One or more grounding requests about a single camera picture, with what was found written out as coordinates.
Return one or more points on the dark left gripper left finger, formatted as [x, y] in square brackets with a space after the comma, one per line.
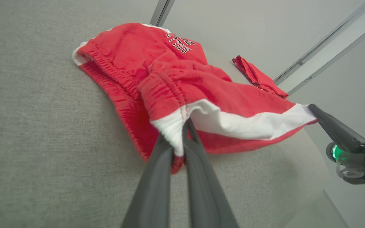
[152, 196]

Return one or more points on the red shorts with white band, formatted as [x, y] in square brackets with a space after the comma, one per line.
[169, 82]

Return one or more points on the red garment with white stripes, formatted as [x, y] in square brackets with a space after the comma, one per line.
[258, 74]

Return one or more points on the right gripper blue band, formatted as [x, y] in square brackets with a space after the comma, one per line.
[363, 164]

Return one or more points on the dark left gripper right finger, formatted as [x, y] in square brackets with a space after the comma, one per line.
[206, 196]

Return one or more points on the grey double partition post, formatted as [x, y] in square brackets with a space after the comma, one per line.
[328, 44]

